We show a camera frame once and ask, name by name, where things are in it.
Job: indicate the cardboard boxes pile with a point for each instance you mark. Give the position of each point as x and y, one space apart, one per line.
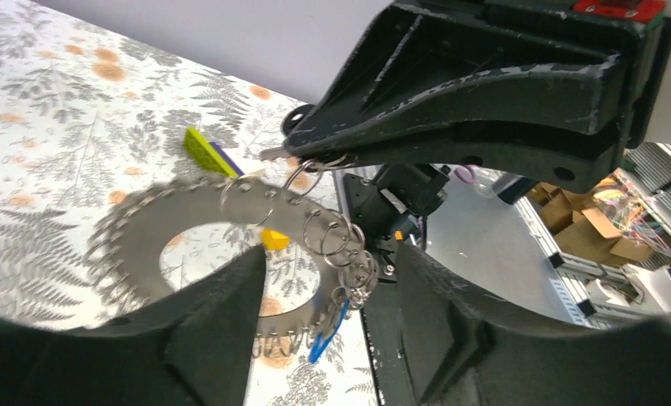
598 225

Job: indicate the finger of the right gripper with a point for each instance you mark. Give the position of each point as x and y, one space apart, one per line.
570 160
420 67

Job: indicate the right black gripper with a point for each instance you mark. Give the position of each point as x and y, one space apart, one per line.
641 33

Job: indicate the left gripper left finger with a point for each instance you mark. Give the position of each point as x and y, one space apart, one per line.
191 348

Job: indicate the blue key tag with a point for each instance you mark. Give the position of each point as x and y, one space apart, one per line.
324 338

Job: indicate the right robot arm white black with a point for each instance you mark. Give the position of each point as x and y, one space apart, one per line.
402 201

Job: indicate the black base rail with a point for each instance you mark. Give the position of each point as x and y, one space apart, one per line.
385 314

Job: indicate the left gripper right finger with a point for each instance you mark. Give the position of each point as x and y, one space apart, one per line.
466 346

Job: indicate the yellow cube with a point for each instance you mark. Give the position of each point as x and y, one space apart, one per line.
273 240

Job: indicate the floral table mat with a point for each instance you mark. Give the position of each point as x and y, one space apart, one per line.
88 116

